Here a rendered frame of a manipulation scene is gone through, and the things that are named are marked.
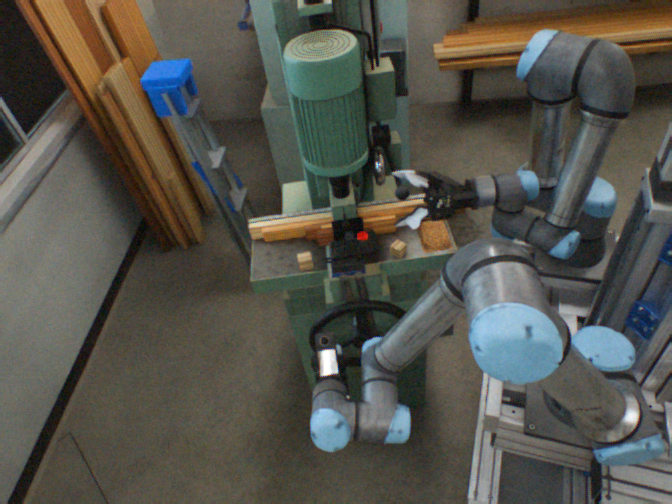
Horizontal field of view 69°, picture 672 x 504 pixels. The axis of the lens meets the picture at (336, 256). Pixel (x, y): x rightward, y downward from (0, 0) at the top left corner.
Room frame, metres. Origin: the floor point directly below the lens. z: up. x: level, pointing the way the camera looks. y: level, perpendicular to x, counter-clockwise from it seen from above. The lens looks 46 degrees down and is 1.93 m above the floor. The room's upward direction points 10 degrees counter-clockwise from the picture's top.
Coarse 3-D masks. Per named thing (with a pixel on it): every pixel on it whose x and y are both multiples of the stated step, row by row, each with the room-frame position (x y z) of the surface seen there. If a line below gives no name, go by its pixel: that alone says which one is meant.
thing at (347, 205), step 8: (328, 184) 1.18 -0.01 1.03; (352, 192) 1.12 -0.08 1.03; (336, 200) 1.10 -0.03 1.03; (344, 200) 1.09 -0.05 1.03; (352, 200) 1.09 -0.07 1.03; (336, 208) 1.07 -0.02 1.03; (344, 208) 1.07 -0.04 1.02; (352, 208) 1.07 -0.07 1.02; (336, 216) 1.07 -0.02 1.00; (352, 216) 1.07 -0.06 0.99
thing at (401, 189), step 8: (376, 128) 1.25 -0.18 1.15; (384, 128) 1.25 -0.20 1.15; (376, 136) 1.23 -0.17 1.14; (384, 136) 1.23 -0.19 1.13; (376, 144) 1.23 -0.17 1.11; (384, 144) 1.17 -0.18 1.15; (392, 160) 1.06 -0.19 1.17; (392, 168) 1.01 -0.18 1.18; (400, 184) 0.91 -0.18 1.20; (400, 192) 0.87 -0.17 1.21; (408, 192) 0.87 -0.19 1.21
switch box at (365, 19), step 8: (360, 0) 1.39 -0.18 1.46; (368, 0) 1.38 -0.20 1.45; (376, 0) 1.38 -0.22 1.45; (360, 8) 1.39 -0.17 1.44; (368, 8) 1.38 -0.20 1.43; (376, 8) 1.38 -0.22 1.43; (360, 16) 1.39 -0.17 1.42; (368, 16) 1.38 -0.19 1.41; (376, 16) 1.38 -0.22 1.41; (368, 24) 1.38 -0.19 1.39; (376, 24) 1.38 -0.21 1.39; (368, 32) 1.38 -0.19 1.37; (376, 32) 1.38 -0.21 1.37; (368, 48) 1.38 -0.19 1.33
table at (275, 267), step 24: (264, 240) 1.13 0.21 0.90; (288, 240) 1.11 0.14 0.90; (312, 240) 1.09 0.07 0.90; (384, 240) 1.04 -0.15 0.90; (408, 240) 1.02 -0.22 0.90; (264, 264) 1.02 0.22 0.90; (288, 264) 1.01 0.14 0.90; (384, 264) 0.95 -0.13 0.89; (408, 264) 0.95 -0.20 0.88; (432, 264) 0.95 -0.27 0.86; (264, 288) 0.97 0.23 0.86; (288, 288) 0.96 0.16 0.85; (384, 288) 0.88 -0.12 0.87
